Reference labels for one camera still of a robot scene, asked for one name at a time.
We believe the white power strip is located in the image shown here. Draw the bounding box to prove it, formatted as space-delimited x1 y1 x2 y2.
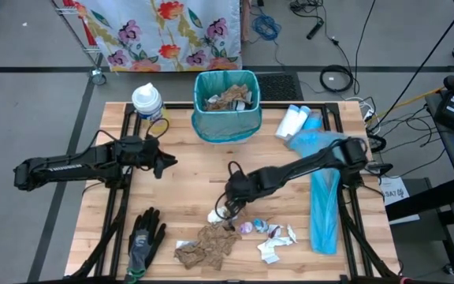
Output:
344 95 377 124

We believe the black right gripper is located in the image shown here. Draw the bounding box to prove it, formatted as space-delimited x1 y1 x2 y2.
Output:
220 170 262 221

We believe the metal wire rack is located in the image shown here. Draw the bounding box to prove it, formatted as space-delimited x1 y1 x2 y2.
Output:
50 0 108 87

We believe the black handheld device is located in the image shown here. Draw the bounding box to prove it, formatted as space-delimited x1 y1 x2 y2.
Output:
305 18 326 41

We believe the white bin with blue liner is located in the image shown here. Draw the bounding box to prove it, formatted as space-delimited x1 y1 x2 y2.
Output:
190 69 263 144

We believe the Lysol wipes canister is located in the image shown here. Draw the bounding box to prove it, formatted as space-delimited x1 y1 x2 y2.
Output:
131 82 171 137

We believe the blue coiled cable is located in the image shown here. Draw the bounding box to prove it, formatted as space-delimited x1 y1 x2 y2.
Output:
250 11 283 43

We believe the blue bag roll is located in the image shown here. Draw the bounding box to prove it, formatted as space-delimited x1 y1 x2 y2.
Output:
303 111 325 132

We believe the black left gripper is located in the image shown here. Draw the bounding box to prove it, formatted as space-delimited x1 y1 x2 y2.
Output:
116 135 179 180

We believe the printed paper sheet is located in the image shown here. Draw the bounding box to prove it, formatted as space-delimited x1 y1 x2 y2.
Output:
377 176 422 226

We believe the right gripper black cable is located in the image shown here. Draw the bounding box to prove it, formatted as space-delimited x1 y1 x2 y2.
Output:
214 160 248 221

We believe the thin black pole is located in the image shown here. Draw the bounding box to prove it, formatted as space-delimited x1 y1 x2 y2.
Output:
370 0 454 132

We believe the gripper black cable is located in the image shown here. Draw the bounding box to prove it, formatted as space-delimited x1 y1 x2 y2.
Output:
144 117 171 140
214 160 248 221

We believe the floral print cloth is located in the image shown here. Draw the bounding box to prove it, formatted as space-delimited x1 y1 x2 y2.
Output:
73 0 244 73

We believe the white paper sheet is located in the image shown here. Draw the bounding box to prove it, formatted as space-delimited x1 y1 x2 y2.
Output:
255 235 293 265

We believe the long brown paper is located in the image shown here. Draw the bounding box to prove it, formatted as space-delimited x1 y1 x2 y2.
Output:
210 84 252 112

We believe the blue white wad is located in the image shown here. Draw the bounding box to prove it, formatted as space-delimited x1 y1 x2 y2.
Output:
253 217 270 234

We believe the large brown paper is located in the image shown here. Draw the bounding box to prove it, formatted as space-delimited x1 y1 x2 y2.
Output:
173 222 243 271

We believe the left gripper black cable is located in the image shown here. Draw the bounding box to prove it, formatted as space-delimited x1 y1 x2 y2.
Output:
144 117 171 140

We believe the white paper wad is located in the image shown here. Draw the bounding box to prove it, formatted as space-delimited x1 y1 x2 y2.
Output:
207 206 229 226

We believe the black perforated floor mat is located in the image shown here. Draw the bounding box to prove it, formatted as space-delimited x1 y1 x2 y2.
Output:
255 72 304 102

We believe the black coiled cable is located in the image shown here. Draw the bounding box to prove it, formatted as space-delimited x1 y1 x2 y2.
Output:
318 64 357 95

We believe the white bag roll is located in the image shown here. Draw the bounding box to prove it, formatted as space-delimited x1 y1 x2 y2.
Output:
275 103 301 138
292 105 312 133

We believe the yellow cable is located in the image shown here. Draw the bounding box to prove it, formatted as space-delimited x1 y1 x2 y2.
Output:
367 72 454 123

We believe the blue trash bag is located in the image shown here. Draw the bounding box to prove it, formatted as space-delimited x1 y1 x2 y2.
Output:
285 129 366 256

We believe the black grey work glove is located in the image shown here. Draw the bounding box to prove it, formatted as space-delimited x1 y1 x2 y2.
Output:
125 206 168 284

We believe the red white wrapper scrap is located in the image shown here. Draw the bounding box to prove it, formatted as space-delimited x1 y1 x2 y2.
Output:
265 223 283 239

